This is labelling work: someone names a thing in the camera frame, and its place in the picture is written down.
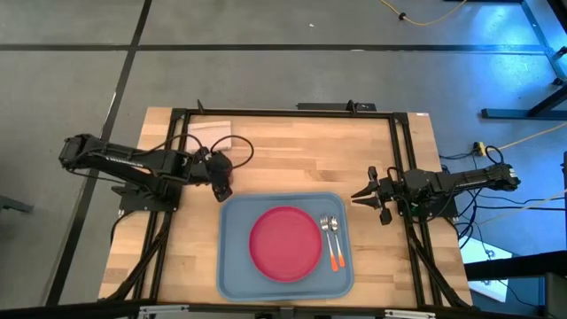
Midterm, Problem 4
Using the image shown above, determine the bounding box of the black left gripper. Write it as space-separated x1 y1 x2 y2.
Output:
207 150 235 204

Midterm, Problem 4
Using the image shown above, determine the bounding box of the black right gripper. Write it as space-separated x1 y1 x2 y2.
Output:
350 165 402 227

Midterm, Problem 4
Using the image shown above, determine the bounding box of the metal spoon orange handle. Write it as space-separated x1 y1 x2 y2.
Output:
330 215 346 268

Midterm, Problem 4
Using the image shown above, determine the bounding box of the metal fork orange handle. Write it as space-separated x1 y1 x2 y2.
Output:
319 214 340 273

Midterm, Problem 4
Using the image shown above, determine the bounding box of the red round plate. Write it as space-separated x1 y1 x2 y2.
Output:
248 206 323 284

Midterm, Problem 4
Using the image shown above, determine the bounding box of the blue plastic tray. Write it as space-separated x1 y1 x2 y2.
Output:
216 191 355 303

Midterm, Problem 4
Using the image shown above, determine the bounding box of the white paper sheet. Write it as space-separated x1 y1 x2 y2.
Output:
459 237 514 303

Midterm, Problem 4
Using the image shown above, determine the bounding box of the black horizontal bar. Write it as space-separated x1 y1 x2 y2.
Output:
463 249 567 281

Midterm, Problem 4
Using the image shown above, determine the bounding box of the grey metal foot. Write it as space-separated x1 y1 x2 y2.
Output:
0 194 35 214

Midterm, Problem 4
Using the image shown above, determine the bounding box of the grey box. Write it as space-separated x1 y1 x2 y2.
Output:
543 271 567 319

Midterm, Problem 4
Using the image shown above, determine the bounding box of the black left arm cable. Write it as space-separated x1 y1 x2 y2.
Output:
145 133 255 170

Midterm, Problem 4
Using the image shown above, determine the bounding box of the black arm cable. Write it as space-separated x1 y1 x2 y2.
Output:
145 133 255 170
485 144 506 167

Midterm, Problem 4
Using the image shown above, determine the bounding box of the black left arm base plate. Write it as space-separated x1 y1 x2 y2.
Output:
118 185 181 214

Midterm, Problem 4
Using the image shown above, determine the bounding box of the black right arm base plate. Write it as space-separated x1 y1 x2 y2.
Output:
394 183 460 219

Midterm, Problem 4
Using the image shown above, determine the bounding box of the black aluminium table frame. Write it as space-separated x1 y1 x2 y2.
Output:
104 99 473 309

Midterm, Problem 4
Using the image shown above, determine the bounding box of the silver metal bracket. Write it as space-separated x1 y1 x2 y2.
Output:
138 304 190 319
384 308 438 319

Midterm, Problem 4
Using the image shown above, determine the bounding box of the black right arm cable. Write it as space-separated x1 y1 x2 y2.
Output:
485 144 506 167

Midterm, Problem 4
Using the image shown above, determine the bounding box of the black floor cable bundle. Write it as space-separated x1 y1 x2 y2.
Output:
438 150 567 252

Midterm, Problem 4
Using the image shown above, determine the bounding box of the beige floor cable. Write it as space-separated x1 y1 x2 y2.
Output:
477 189 567 226

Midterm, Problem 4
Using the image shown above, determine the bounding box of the yellow floor cable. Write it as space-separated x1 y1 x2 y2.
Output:
485 121 567 152

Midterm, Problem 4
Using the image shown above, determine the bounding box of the dark metal stand frame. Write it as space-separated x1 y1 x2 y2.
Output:
444 0 567 121

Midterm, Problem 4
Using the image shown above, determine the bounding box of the orange floor cable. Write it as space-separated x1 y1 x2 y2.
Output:
379 0 468 27

